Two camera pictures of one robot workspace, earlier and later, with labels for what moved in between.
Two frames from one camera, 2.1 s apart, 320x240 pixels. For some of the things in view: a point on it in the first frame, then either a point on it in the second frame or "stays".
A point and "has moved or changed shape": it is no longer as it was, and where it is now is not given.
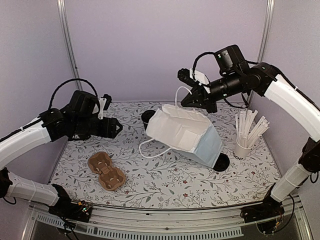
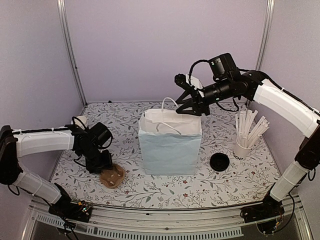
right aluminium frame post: x=266 y=30 stays
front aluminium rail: x=112 y=221 stays
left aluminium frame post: x=63 y=12 stays
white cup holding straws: x=240 y=152 stays
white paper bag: x=186 y=132 has moved or changed shape
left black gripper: x=108 y=130 -> x=107 y=163
